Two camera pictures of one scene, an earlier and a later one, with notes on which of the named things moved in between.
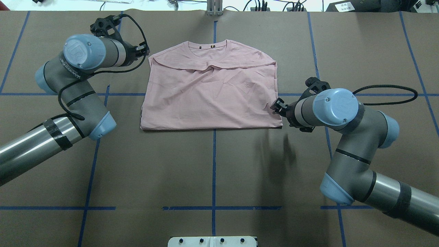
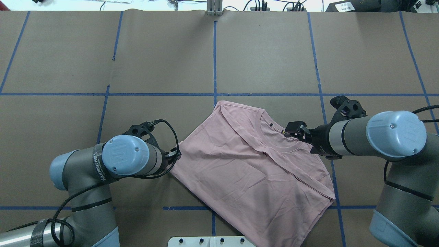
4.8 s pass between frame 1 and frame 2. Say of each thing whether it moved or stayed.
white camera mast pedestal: stayed
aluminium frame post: stayed
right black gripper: moved
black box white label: stayed
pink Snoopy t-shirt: moved
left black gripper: moved
